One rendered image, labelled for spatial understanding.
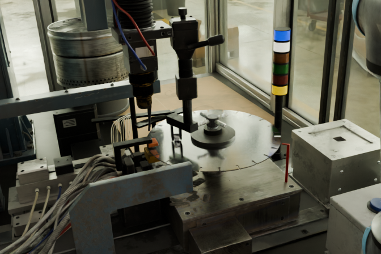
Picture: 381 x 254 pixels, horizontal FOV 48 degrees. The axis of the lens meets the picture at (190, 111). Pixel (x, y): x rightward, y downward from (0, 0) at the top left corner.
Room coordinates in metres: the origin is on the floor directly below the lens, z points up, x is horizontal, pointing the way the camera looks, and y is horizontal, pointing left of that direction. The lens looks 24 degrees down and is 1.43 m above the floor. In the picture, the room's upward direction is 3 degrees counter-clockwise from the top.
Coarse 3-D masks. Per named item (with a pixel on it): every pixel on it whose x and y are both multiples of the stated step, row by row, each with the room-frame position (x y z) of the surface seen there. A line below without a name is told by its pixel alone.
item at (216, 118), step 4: (200, 112) 0.98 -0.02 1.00; (204, 116) 0.97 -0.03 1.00; (208, 116) 0.95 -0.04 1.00; (212, 116) 0.95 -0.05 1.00; (216, 116) 0.95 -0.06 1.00; (220, 116) 0.96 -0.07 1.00; (224, 116) 0.96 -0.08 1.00; (204, 120) 0.93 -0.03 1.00; (208, 120) 0.94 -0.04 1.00; (212, 120) 0.93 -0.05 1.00; (216, 120) 0.93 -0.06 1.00; (200, 124) 0.92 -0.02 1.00; (204, 124) 0.93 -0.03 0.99; (208, 124) 0.94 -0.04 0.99; (212, 124) 0.93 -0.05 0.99; (216, 124) 0.94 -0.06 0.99; (220, 124) 0.92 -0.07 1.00; (224, 124) 0.91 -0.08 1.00; (208, 128) 0.94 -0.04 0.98; (212, 128) 0.93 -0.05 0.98; (216, 128) 0.94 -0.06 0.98
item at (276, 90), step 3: (273, 84) 1.16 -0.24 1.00; (273, 87) 1.16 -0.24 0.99; (276, 87) 1.15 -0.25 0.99; (279, 87) 1.15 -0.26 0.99; (282, 87) 1.15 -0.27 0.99; (285, 87) 1.15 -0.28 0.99; (273, 90) 1.16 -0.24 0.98; (276, 90) 1.15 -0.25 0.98; (279, 90) 1.15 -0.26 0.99; (282, 90) 1.15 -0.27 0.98; (285, 90) 1.15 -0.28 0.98; (273, 93) 1.16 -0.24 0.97; (276, 93) 1.15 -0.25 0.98; (279, 93) 1.15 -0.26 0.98; (282, 93) 1.15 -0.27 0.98; (285, 93) 1.15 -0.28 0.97
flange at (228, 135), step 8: (200, 128) 0.97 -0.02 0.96; (224, 128) 0.97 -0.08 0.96; (232, 128) 0.97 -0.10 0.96; (192, 136) 0.93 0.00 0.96; (200, 136) 0.93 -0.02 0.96; (208, 136) 0.92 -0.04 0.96; (216, 136) 0.92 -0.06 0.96; (224, 136) 0.92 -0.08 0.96; (232, 136) 0.92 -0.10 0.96; (200, 144) 0.90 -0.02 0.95; (208, 144) 0.89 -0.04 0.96; (216, 144) 0.89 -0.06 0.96; (224, 144) 0.90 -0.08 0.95
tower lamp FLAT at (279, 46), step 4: (276, 44) 1.16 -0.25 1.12; (280, 44) 1.15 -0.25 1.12; (284, 44) 1.15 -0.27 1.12; (288, 44) 1.15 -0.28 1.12; (276, 48) 1.15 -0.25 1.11; (280, 48) 1.15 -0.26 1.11; (284, 48) 1.15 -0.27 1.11; (288, 48) 1.15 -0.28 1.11; (276, 52) 1.15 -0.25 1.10; (280, 52) 1.15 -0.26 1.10; (284, 52) 1.15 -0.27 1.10
